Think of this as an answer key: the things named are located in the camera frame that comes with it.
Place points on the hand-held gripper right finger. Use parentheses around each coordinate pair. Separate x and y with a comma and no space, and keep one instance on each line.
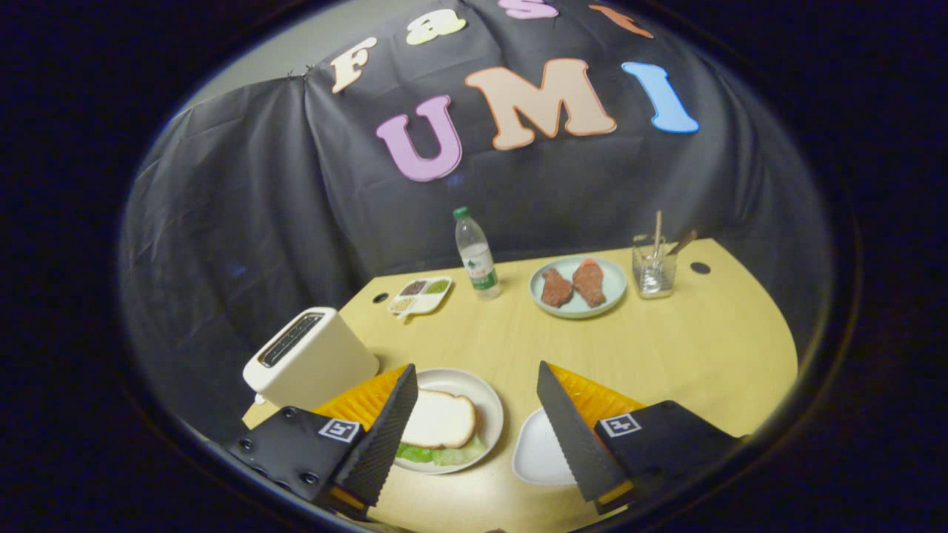
(566,433)

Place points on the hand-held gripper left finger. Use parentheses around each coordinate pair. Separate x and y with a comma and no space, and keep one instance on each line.
(385,437)

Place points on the plain bread slice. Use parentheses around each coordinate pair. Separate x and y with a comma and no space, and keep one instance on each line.
(441,418)

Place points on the green lettuce leaf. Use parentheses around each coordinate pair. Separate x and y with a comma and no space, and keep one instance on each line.
(459,453)

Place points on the small white rounded plate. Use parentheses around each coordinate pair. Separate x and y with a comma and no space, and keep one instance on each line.
(537,451)

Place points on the large beige round plate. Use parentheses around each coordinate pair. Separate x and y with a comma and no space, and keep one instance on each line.
(489,407)

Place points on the cream white toaster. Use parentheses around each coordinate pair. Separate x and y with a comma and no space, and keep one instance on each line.
(318,366)

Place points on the white divided bean dish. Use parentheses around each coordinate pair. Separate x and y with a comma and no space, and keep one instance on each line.
(418,296)

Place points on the brown meat piece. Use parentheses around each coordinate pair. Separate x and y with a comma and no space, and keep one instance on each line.
(555,289)

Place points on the brown meat piece reddish edge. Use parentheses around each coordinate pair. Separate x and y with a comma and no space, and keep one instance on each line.
(589,285)

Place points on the pale green round plate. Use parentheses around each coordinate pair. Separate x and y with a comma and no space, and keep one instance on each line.
(615,289)

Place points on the clear plastic water bottle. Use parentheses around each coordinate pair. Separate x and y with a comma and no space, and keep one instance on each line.
(478,259)

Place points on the light wooden stick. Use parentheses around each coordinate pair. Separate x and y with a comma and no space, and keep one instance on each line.
(657,233)

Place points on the black backdrop cloth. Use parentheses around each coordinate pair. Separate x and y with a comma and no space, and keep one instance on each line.
(259,222)

